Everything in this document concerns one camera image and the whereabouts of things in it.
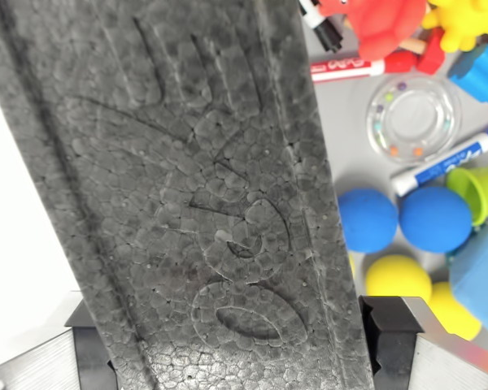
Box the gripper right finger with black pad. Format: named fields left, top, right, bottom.
left=357, top=295, right=488, bottom=390

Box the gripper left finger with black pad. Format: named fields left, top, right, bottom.
left=0, top=299, right=119, bottom=390

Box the grey styrofoam brick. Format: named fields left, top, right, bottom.
left=0, top=0, right=376, bottom=390

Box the light blue foam block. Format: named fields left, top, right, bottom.
left=448, top=221, right=488, bottom=335

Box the blue foam ball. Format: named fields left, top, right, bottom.
left=337, top=187, right=399, bottom=254
left=398, top=185, right=473, bottom=254

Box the green plastic cup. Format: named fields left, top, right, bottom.
left=446, top=166, right=488, bottom=228

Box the blue dry erase marker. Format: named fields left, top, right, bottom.
left=391, top=123, right=488, bottom=197

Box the blue plastic block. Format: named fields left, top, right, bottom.
left=447, top=42, right=488, bottom=106

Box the red dry erase marker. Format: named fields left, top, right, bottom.
left=308, top=50, right=420, bottom=85

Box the red wooden peg toy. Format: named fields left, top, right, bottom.
left=406, top=30, right=447, bottom=76

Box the red rubber bear toy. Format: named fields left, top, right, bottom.
left=320, top=0, right=427, bottom=61

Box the yellow spiky rubber toy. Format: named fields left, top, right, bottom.
left=420, top=0, right=488, bottom=53

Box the black dry erase marker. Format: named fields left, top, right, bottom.
left=298, top=0, right=343, bottom=53

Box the clear ring rattle with beads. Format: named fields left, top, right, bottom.
left=365, top=75, right=464, bottom=164

